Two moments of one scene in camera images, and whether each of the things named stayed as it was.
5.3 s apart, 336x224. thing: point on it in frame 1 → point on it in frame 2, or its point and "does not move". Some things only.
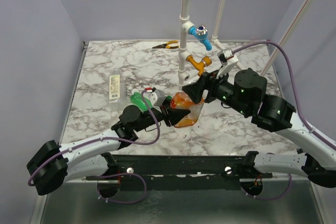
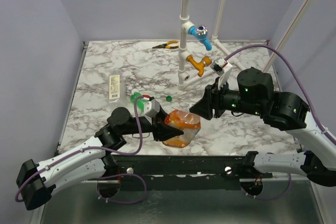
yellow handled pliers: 166,45 does not move
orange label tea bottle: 181,101 → 188,123
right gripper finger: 195,89 → 204,107
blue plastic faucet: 200,31 does not move
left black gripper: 173,115 → 160,131
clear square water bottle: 116,87 does not move
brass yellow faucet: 200,66 does not move
